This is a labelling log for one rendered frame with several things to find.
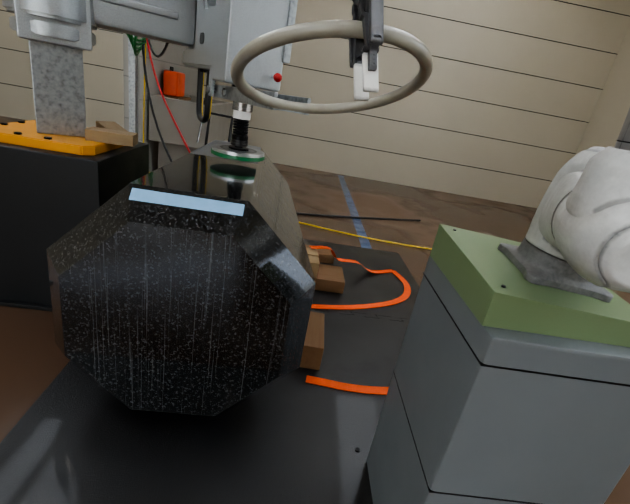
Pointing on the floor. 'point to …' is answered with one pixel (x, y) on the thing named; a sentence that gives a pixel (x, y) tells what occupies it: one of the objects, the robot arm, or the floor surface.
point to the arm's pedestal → (504, 412)
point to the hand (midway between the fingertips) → (365, 78)
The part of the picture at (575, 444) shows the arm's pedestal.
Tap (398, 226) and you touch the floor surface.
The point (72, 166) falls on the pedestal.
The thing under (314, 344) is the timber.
